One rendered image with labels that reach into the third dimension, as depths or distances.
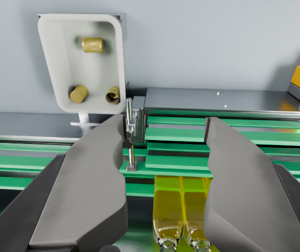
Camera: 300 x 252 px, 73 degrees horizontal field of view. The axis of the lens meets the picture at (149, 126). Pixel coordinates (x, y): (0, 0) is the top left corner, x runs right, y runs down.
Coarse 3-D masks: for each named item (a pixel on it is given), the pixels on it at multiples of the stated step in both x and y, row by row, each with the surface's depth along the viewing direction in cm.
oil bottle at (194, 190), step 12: (180, 180) 46; (192, 180) 44; (204, 180) 44; (192, 192) 41; (204, 192) 41; (192, 204) 39; (204, 204) 39; (192, 216) 37; (192, 228) 35; (192, 240) 35; (204, 240) 34
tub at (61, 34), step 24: (48, 24) 43; (72, 24) 48; (96, 24) 47; (48, 48) 44; (72, 48) 50; (120, 48) 43; (72, 72) 54; (96, 72) 53; (120, 72) 46; (96, 96) 57; (120, 96) 49
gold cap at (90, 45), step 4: (84, 40) 46; (88, 40) 46; (92, 40) 46; (96, 40) 46; (100, 40) 46; (84, 44) 46; (88, 44) 46; (92, 44) 46; (96, 44) 46; (100, 44) 46; (84, 48) 47; (88, 48) 47; (92, 48) 47; (96, 48) 47; (100, 48) 47; (88, 52) 48; (92, 52) 48; (96, 52) 48; (100, 52) 48
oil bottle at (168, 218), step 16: (160, 176) 45; (176, 176) 45; (160, 192) 41; (176, 192) 41; (160, 208) 38; (176, 208) 38; (160, 224) 36; (176, 224) 36; (160, 240) 35; (176, 240) 35
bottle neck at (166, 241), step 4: (164, 240) 35; (168, 240) 34; (172, 240) 35; (160, 244) 35; (164, 244) 34; (168, 244) 34; (172, 244) 34; (160, 248) 34; (164, 248) 34; (168, 248) 33; (172, 248) 34
